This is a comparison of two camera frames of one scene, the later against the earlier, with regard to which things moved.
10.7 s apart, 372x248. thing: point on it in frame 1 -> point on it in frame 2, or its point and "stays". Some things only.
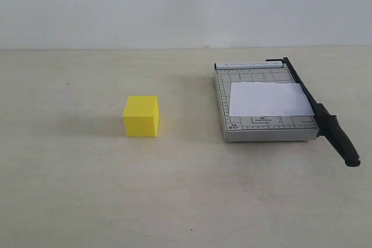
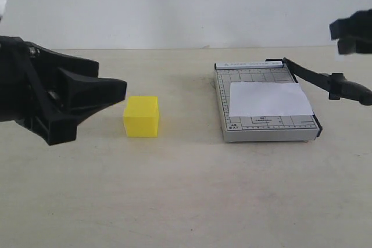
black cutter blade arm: [327, 124] -> [336, 84]
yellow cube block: [142, 115] stays
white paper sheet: [256, 99] stays
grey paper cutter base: [259, 101] stays
